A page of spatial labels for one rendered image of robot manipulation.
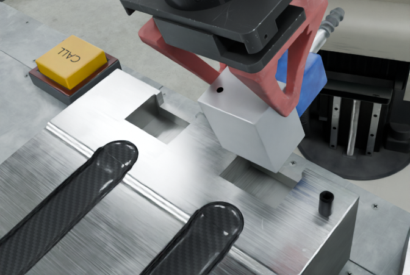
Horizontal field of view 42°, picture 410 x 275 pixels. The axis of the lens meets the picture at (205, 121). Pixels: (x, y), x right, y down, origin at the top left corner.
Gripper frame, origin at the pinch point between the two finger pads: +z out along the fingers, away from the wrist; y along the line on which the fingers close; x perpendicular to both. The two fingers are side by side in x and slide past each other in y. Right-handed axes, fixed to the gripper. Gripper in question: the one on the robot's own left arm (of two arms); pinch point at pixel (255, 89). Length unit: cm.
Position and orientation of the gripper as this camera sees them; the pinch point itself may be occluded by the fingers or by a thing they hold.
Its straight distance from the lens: 35.2
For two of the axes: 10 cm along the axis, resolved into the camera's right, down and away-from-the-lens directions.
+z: 3.3, 6.3, 7.1
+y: 7.2, 3.2, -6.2
